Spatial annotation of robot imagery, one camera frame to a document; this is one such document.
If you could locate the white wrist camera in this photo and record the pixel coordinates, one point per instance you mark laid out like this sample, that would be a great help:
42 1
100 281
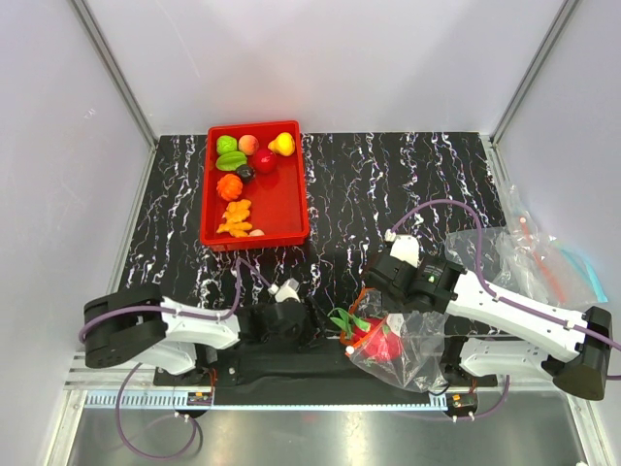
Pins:
403 247
286 292

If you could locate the orange ginger root toy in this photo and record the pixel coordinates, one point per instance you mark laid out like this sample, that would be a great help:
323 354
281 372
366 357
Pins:
235 219

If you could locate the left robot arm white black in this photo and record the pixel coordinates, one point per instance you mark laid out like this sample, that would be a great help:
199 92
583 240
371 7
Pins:
144 326

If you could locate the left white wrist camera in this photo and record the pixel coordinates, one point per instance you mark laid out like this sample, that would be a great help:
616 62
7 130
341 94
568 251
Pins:
286 292

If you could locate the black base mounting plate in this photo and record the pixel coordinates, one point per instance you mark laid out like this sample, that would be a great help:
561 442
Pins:
277 368

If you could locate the white slotted cable duct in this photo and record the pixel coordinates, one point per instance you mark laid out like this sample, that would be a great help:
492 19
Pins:
226 400

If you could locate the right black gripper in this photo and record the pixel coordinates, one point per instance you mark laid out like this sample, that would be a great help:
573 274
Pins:
390 305

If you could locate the left aluminium frame post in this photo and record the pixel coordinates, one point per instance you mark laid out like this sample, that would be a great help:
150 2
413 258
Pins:
96 36

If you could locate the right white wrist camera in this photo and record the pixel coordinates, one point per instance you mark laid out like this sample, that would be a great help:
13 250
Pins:
403 247

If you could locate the orange pumpkin toy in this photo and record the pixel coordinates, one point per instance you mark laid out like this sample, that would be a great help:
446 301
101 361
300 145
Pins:
229 187

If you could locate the yellow pear toy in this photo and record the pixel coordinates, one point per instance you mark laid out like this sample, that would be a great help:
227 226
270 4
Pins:
283 144

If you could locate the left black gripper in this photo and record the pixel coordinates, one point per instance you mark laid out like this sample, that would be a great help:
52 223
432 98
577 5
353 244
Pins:
315 327

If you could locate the red apple toy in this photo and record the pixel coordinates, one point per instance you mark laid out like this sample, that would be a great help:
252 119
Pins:
264 161

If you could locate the spare zip bags pile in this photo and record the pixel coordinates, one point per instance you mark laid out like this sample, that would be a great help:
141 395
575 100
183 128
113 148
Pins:
522 258

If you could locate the red plastic tray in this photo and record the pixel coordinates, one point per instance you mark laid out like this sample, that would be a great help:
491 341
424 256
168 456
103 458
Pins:
278 200

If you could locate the pink dragon fruit toy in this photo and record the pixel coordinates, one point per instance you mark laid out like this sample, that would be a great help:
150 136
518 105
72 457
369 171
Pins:
372 335

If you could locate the green starfruit toy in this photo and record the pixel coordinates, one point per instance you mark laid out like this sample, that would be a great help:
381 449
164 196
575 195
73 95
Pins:
231 161

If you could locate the green bumpy fruit toy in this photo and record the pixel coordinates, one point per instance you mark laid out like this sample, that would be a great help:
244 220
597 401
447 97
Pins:
226 144

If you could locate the dark mangosteen toy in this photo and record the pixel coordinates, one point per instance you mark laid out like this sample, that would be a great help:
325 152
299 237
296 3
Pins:
246 173

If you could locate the aluminium frame post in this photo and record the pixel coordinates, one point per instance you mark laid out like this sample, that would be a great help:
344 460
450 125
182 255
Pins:
96 36
547 45

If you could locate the peach toy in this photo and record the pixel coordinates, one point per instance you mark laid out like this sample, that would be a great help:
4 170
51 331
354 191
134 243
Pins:
248 144

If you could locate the clear bag orange zipper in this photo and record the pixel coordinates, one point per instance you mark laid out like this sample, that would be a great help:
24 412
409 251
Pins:
418 368

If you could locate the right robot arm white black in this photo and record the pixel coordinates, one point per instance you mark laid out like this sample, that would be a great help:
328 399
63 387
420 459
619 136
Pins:
570 348

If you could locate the right aluminium frame post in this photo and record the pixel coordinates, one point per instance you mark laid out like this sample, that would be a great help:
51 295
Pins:
547 45

